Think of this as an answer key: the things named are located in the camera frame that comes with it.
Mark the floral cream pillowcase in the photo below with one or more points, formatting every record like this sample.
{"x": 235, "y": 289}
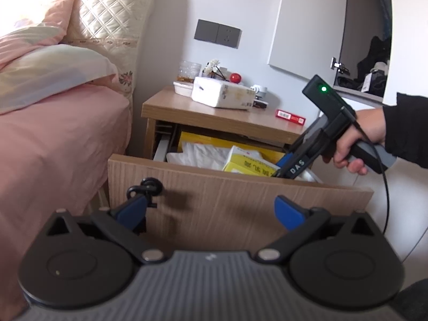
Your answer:
{"x": 117, "y": 63}

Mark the grey wall switch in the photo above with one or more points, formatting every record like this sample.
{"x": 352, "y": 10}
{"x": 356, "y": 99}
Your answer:
{"x": 205, "y": 30}

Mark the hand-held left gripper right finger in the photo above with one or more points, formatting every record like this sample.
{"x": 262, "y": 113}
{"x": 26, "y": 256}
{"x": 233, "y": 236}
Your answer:
{"x": 288, "y": 213}

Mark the grey wall socket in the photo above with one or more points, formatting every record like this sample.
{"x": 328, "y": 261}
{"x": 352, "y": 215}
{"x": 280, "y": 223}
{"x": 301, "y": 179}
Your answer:
{"x": 228, "y": 36}

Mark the dark cloth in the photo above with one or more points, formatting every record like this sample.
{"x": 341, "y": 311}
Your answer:
{"x": 414, "y": 302}

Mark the clear glass cup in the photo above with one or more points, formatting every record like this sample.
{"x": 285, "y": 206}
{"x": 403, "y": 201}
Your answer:
{"x": 189, "y": 71}

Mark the small dark box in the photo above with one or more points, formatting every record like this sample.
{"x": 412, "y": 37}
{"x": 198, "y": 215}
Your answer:
{"x": 259, "y": 104}

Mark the dark clothes pile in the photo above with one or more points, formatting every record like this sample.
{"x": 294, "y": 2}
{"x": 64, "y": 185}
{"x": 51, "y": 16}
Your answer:
{"x": 374, "y": 70}

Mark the person's right hand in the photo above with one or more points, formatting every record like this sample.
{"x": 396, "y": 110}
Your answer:
{"x": 369, "y": 127}

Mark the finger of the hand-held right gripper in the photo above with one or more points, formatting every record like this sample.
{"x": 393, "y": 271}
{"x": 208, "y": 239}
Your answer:
{"x": 283, "y": 163}

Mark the person's right forearm black sleeve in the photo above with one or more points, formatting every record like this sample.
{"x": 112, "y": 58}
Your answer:
{"x": 406, "y": 130}

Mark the white wardrobe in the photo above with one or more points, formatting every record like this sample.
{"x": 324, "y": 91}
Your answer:
{"x": 406, "y": 57}

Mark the red round ornament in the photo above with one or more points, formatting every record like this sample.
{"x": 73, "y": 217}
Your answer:
{"x": 235, "y": 78}

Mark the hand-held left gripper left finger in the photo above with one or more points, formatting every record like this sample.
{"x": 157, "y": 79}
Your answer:
{"x": 132, "y": 211}

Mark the cream quilted cushion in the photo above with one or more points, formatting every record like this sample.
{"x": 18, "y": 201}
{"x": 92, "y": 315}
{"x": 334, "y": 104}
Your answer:
{"x": 110, "y": 6}

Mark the pale white pillow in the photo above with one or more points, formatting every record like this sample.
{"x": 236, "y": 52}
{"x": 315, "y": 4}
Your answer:
{"x": 53, "y": 73}

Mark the pink pillow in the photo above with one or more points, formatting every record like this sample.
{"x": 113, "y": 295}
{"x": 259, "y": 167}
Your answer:
{"x": 33, "y": 26}

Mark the white charger adapter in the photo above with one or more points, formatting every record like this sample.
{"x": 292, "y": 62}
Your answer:
{"x": 260, "y": 90}

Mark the red flat box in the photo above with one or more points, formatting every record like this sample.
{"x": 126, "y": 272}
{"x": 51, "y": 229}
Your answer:
{"x": 290, "y": 117}

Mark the white shallow dish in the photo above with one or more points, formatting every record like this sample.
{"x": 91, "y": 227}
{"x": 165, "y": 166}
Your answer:
{"x": 183, "y": 89}

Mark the yellow envelope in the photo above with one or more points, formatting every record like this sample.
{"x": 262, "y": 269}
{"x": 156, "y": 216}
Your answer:
{"x": 202, "y": 139}

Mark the white tissue pack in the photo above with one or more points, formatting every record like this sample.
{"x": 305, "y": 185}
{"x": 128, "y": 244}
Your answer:
{"x": 223, "y": 94}

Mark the pink bed sheet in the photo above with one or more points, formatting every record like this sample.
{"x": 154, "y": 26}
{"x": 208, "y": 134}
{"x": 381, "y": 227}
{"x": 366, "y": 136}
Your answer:
{"x": 50, "y": 160}

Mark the white wardrobe door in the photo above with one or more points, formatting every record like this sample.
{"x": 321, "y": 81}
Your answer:
{"x": 307, "y": 26}

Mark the wooden drawer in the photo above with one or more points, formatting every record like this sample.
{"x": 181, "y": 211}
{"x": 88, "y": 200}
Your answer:
{"x": 217, "y": 204}

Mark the black drawer knob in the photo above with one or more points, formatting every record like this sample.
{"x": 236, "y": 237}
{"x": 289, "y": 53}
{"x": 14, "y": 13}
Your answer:
{"x": 149, "y": 186}

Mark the yellow medicine box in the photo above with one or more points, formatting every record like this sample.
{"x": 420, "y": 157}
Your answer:
{"x": 246, "y": 164}

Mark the white plastic bag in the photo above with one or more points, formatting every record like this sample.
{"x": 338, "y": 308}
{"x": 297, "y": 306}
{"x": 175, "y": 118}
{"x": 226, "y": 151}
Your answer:
{"x": 200, "y": 157}

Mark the metal door hinge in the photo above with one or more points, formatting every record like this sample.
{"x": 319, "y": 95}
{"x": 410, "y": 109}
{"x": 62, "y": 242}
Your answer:
{"x": 338, "y": 65}

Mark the wooden nightstand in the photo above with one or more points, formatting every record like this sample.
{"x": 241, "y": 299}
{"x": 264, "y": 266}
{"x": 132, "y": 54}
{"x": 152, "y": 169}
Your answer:
{"x": 204, "y": 114}

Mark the white flower decoration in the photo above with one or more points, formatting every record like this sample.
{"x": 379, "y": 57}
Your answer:
{"x": 212, "y": 67}

